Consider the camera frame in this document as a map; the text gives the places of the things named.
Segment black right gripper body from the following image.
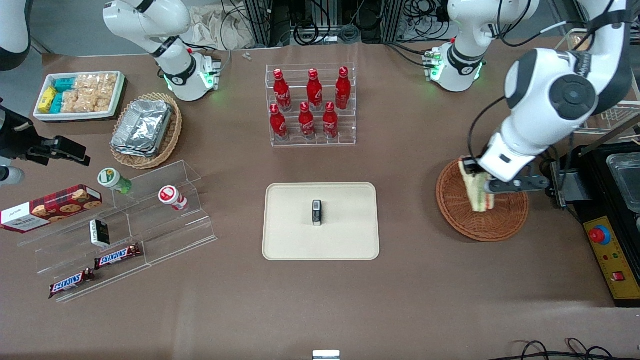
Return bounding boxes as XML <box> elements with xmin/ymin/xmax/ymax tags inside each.
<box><xmin>0</xmin><ymin>106</ymin><xmax>40</xmax><ymax>162</ymax></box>

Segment triangle sandwich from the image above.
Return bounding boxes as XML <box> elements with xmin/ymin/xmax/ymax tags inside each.
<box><xmin>459</xmin><ymin>159</ymin><xmax>496</xmax><ymax>214</ymax></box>

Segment round brown wicker basket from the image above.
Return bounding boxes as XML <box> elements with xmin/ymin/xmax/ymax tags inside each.
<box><xmin>435</xmin><ymin>157</ymin><xmax>530</xmax><ymax>243</ymax></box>

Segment oval tan wicker basket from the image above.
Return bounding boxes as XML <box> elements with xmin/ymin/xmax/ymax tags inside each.
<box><xmin>110</xmin><ymin>92</ymin><xmax>183</xmax><ymax>170</ymax></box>

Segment beige plastic serving tray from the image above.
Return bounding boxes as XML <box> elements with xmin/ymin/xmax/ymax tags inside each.
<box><xmin>262</xmin><ymin>182</ymin><xmax>381</xmax><ymax>262</ymax></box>

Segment white rectangular snack bin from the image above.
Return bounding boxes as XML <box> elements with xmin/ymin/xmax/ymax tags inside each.
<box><xmin>33</xmin><ymin>70</ymin><xmax>126</xmax><ymax>123</ymax></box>

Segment clear rice cracker pack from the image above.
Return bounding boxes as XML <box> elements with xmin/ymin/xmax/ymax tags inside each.
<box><xmin>74</xmin><ymin>74</ymin><xmax>101</xmax><ymax>94</ymax></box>
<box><xmin>62</xmin><ymin>90</ymin><xmax>84</xmax><ymax>114</ymax></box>
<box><xmin>82</xmin><ymin>92</ymin><xmax>114</xmax><ymax>113</ymax></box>
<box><xmin>97</xmin><ymin>73</ymin><xmax>119</xmax><ymax>97</ymax></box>

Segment yellow snack pack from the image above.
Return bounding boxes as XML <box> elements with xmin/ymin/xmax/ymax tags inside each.
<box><xmin>38</xmin><ymin>86</ymin><xmax>57</xmax><ymax>114</ymax></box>

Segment green lid drink cup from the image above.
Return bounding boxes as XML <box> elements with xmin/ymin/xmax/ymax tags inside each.
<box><xmin>97</xmin><ymin>167</ymin><xmax>134</xmax><ymax>195</ymax></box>

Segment red cookie box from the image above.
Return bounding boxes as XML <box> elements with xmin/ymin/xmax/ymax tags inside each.
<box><xmin>0</xmin><ymin>184</ymin><xmax>104</xmax><ymax>234</ymax></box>

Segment stacked foil containers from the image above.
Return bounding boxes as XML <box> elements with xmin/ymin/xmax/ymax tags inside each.
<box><xmin>110</xmin><ymin>99</ymin><xmax>174</xmax><ymax>159</ymax></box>

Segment black and white snack box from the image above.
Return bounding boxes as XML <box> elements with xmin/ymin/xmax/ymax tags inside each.
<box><xmin>89</xmin><ymin>219</ymin><xmax>111</xmax><ymax>248</ymax></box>

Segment red emergency stop button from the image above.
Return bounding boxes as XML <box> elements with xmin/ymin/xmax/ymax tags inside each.
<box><xmin>588</xmin><ymin>225</ymin><xmax>612</xmax><ymax>246</ymax></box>

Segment foil container in machine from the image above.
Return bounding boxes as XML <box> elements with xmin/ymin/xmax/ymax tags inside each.
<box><xmin>606</xmin><ymin>152</ymin><xmax>640</xmax><ymax>214</ymax></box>

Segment snickers chocolate bar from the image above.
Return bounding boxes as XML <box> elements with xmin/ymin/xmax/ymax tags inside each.
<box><xmin>48</xmin><ymin>268</ymin><xmax>96</xmax><ymax>300</ymax></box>
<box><xmin>93</xmin><ymin>243</ymin><xmax>143</xmax><ymax>271</ymax></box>

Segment red lid drink cup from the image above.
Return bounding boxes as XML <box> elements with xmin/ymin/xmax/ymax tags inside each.
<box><xmin>158</xmin><ymin>185</ymin><xmax>189</xmax><ymax>212</ymax></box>

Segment black sealing machine yellow panel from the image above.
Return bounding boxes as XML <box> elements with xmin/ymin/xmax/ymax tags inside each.
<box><xmin>550</xmin><ymin>116</ymin><xmax>640</xmax><ymax>308</ymax></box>

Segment clear acrylic tiered stand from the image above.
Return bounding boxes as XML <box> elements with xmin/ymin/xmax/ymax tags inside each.
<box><xmin>17</xmin><ymin>160</ymin><xmax>219</xmax><ymax>304</ymax></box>

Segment clear acrylic bottle rack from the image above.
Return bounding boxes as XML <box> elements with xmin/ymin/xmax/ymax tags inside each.
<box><xmin>265</xmin><ymin>62</ymin><xmax>358</xmax><ymax>149</ymax></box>

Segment red cola bottle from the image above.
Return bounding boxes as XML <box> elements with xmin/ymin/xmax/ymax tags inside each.
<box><xmin>335</xmin><ymin>66</ymin><xmax>352</xmax><ymax>111</ymax></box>
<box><xmin>298</xmin><ymin>101</ymin><xmax>316</xmax><ymax>140</ymax></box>
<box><xmin>306</xmin><ymin>68</ymin><xmax>323</xmax><ymax>112</ymax></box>
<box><xmin>273</xmin><ymin>69</ymin><xmax>293</xmax><ymax>113</ymax></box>
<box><xmin>269</xmin><ymin>103</ymin><xmax>288</xmax><ymax>142</ymax></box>
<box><xmin>322</xmin><ymin>101</ymin><xmax>339</xmax><ymax>140</ymax></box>

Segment crumpled beige cloth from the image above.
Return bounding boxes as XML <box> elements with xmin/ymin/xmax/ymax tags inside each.
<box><xmin>189</xmin><ymin>4</ymin><xmax>257</xmax><ymax>52</ymax></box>

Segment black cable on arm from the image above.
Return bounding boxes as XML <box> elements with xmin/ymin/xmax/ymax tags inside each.
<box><xmin>467</xmin><ymin>95</ymin><xmax>508</xmax><ymax>162</ymax></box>

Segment black floor cables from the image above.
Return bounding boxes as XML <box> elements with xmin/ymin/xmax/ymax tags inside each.
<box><xmin>502</xmin><ymin>338</ymin><xmax>633</xmax><ymax>360</ymax></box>

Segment black equipment rack with cables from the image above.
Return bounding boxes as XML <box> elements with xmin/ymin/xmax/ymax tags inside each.
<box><xmin>242</xmin><ymin>0</ymin><xmax>451</xmax><ymax>47</ymax></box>

